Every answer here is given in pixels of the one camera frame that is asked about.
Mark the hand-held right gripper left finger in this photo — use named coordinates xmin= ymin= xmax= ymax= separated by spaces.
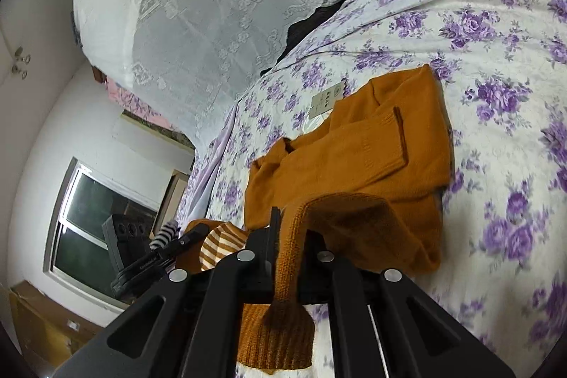
xmin=53 ymin=207 xmax=284 ymax=378

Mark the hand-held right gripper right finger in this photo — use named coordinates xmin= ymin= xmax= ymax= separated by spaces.
xmin=301 ymin=227 xmax=517 ymax=378

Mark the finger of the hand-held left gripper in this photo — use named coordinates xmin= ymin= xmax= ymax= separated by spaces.
xmin=111 ymin=225 xmax=210 ymax=299

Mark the orange knit cat sweater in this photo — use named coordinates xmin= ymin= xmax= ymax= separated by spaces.
xmin=184 ymin=63 xmax=455 ymax=376

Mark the person's left forearm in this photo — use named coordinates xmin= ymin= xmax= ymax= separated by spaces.
xmin=150 ymin=222 xmax=179 ymax=250

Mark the window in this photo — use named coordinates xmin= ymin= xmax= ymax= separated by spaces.
xmin=44 ymin=157 xmax=171 ymax=310

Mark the cardboard box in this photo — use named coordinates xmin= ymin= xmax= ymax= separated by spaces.
xmin=9 ymin=281 xmax=103 ymax=371

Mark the plain lavender cloth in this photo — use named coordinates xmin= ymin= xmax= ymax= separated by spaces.
xmin=190 ymin=108 xmax=236 ymax=228

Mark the dark floral cloth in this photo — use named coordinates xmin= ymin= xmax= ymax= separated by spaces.
xmin=123 ymin=111 xmax=196 ymax=149

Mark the pink floral pillow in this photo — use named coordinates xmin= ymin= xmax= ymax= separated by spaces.
xmin=105 ymin=80 xmax=178 ymax=131

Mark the paper hang tag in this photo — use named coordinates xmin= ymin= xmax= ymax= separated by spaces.
xmin=309 ymin=83 xmax=347 ymax=118

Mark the ceiling lamp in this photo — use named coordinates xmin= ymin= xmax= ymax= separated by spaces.
xmin=11 ymin=46 xmax=31 ymax=77

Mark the white lace cover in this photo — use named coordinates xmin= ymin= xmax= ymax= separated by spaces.
xmin=71 ymin=0 xmax=384 ymax=144

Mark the purple floral bedsheet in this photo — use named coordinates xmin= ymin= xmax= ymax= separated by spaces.
xmin=181 ymin=0 xmax=567 ymax=378

